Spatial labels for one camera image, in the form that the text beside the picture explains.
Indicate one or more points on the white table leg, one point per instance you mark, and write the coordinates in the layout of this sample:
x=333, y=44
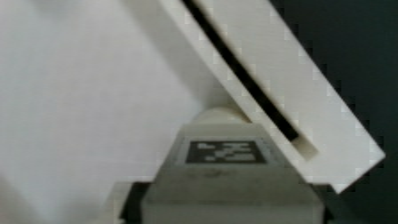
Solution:
x=227, y=181

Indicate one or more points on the white U-shaped fence wall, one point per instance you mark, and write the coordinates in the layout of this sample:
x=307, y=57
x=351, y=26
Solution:
x=294, y=103

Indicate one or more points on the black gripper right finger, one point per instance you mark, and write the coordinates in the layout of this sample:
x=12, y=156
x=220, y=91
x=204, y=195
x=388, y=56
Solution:
x=339, y=212

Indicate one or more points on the white square tabletop tray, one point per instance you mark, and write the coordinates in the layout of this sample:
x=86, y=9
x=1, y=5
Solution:
x=104, y=86

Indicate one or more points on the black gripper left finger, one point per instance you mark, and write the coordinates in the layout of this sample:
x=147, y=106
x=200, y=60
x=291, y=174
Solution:
x=124, y=206

